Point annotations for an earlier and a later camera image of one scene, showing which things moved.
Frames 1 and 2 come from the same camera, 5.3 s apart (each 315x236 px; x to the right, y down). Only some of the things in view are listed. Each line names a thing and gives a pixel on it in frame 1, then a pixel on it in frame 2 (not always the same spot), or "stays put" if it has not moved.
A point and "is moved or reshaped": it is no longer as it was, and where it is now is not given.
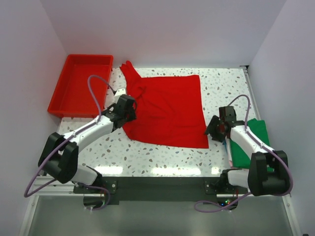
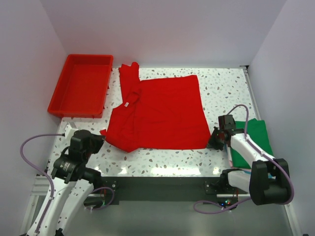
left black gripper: [132, 116] -> [99, 140]
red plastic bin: [73, 97] stays put
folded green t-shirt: [257, 129] stays put
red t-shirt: [169, 109] is moved or reshaped
